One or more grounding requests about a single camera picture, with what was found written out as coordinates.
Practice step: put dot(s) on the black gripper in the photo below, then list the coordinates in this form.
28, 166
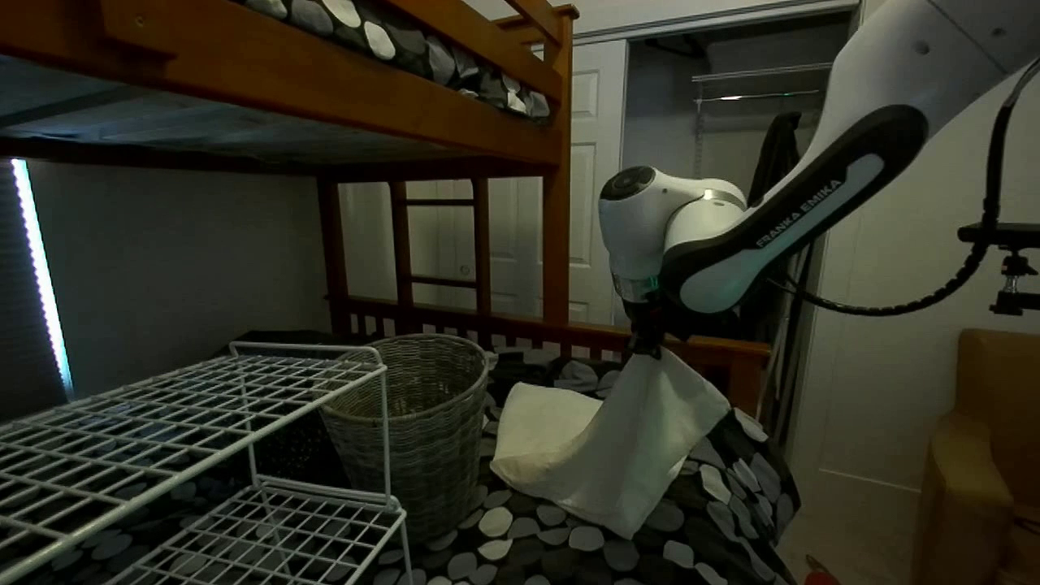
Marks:
646, 328

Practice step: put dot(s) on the white towel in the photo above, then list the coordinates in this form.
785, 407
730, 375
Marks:
618, 458

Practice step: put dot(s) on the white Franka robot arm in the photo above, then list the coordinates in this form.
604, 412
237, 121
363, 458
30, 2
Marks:
824, 207

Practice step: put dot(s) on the white panel door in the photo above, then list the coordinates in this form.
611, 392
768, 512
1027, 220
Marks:
595, 175

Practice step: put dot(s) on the dark hanging garment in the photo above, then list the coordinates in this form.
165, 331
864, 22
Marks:
774, 157

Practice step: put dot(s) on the black polka dot bedspread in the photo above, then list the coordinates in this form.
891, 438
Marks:
650, 553

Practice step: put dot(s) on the woven wicker basket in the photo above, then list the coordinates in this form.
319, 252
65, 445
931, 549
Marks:
424, 434

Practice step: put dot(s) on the closet shelf with rod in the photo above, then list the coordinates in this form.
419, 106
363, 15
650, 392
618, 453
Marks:
768, 83

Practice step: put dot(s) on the small red object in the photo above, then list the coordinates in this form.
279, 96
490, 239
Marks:
819, 574

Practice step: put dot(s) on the tan armchair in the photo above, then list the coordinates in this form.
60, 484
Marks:
987, 466

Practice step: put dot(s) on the polka dot bunk bedding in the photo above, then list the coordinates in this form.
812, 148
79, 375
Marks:
410, 45

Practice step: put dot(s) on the grey window blind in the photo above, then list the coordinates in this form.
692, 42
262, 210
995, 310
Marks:
162, 272

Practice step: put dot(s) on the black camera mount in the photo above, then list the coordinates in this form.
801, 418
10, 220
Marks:
1013, 255

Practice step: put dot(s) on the wooden bunk bed frame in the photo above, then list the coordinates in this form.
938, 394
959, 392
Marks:
327, 98

